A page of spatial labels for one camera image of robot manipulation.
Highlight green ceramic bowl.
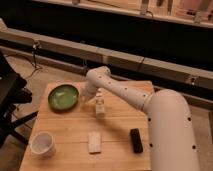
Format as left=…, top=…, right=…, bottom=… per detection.
left=48, top=84, right=79, bottom=111

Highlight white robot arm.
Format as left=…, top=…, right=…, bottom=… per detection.
left=81, top=66, right=200, bottom=171

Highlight white ceramic cup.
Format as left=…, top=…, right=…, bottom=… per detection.
left=30, top=132, right=56, bottom=157

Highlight small clear plastic bottle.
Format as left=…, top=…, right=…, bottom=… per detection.
left=95, top=91, right=106, bottom=118

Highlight beige rectangular sponge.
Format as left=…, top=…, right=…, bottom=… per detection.
left=88, top=132, right=101, bottom=154

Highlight black rectangular remote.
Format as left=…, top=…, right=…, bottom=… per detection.
left=130, top=129, right=143, bottom=153

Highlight black cable on floor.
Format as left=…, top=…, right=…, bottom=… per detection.
left=6, top=40, right=44, bottom=81

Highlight black chair frame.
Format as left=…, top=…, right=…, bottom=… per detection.
left=0, top=50, right=38, bottom=148

